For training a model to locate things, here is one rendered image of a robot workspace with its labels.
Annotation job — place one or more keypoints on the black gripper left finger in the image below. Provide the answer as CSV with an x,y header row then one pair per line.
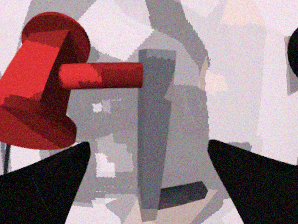
x,y
43,192

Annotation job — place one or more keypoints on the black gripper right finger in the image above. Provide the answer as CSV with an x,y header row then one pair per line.
x,y
263,190

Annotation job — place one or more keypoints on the wooden-handled mallet with black head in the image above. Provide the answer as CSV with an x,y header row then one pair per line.
x,y
292,52

